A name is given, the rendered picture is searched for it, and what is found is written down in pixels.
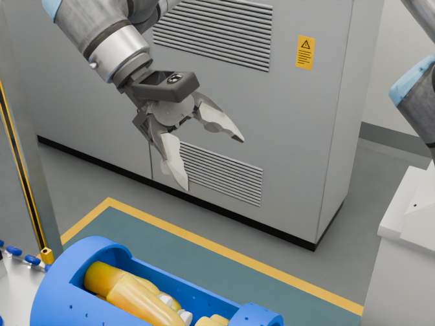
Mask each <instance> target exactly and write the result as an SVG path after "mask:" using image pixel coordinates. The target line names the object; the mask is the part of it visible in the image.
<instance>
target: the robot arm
mask: <svg viewBox="0 0 435 326"><path fill-rule="evenodd" d="M181 1H183V0H41V2H42V5H43V7H44V9H45V10H46V12H47V13H48V15H50V17H51V18H52V22H53V23H56V24H57V25H58V27H59V28H60V29H61V30H62V32H63V33H64V34H65V35H66V36H67V37H68V38H69V40H70V41H71V42H72V44H73V45H74V46H75V47H76V48H77V49H78V51H79V52H80V53H81V54H82V56H83V57H84V58H85V59H86V60H87V61H88V62H89V64H90V68H91V69H92V70H95V71H96V72H97V73H98V75H99V76H100V77H101V78H102V79H103V80H104V81H105V83H114V84H115V86H116V89H117V90H118V91H119V93H120V94H122V93H125V94H126V95H127V96H128V97H129V99H130V100H131V101H132V102H133V103H134V104H135V106H136V107H137V108H138V109H137V113H138V114H137V115H136V117H135V118H134V119H133V121H132V123H133V124H134V125H135V127H136V128H137V129H138V130H139V131H140V132H141V133H142V135H143V136H144V137H145V139H146V140H147V141H148V142H149V143H150V144H151V145H152V146H154V147H155V148H156V150H157V151H158V152H159V153H160V154H161V157H162V160H161V170H162V172H163V174H164V175H171V176H172V178H173V180H174V181H175V182H176V183H177V184H178V185H179V186H180V187H181V188H182V189H183V190H184V191H189V176H188V175H187V174H186V172H185V170H184V162H183V160H182V159H181V157H180V154H179V148H180V142H179V139H178V138H177V137H176V136H173V135H171V134H170V133H171V132H172V131H176V130H177V129H178V128H179V126H181V125H182V124H183V123H185V122H186V121H187V120H189V119H191V118H192V117H193V118H195V119H196V120H198V121H199V122H200V123H202V124H203V126H204V128H205V129H206V130H207V131H210V132H212V133H218V132H225V133H227V134H228V135H229V136H230V137H231V138H233V139H234V140H237V141H238V142H241V143H244V138H243V136H242V134H241V133H240V131H239V130H238V128H237V127H236V126H235V125H234V123H233V122H232V121H231V119H230V118H229V117H228V116H227V115H226V114H225V113H224V112H223V110H222V109H221V108H220V107H219V106H217V105H216V104H215V103H214V102H213V101H212V100H211V99H210V98H209V97H207V96H206V95H204V94H202V93H200V92H197V91H195V90H196V89H197V88H198V87H199V86H200V83H199V81H198V79H197V77H196V75H195V73H194V72H186V71H162V70H150V71H148V69H147V68H148V67H149V66H150V65H151V64H152V62H153V59H152V58H151V56H150V55H149V54H148V52H149V51H150V46H149V45H148V43H147V42H146V40H145V39H144V38H143V37H142V36H141V35H142V34H143V33H144V32H145V31H147V30H148V29H149V28H150V27H152V26H153V25H154V24H156V22H158V21H159V20H160V19H161V17H162V16H164V15H165V14H166V13H168V12H169V11H170V10H171V9H173V8H174V7H175V6H177V5H178V4H179V3H180V2H181ZM400 1H401V2H402V3H403V4H404V6H405V7H406V9H407V10H408V11H409V12H410V14H411V15H412V16H413V18H414V19H415V20H416V21H417V22H418V24H419V25H420V27H421V28H422V29H423V30H424V32H425V33H426V34H427V35H428V37H429V38H430V39H431V41H432V42H433V44H435V0H400ZM388 95H389V97H390V99H391V100H392V101H393V103H394V105H395V107H396V108H397V109H398V110H399V112H400V113H401V114H402V115H403V116H404V118H405V119H406V120H407V122H408V123H409V124H410V125H411V126H412V128H413V129H414V130H415V132H416V133H417V134H418V135H419V137H420V138H421V139H422V141H424V143H425V144H426V145H427V147H428V148H429V149H430V154H431V156H432V160H433V163H434V167H435V54H431V55H429V56H427V57H426V58H424V59H423V60H421V61H420V62H419V63H418V64H416V65H415V66H414V67H412V68H411V69H410V70H409V71H408V72H407V73H405V74H404V75H403V76H402V77H401V78H400V79H398V81H396V82H395V84H393V86H392V87H391V88H390V90H389V92H388ZM192 110H194V112H192ZM191 112H192V113H191Z"/></svg>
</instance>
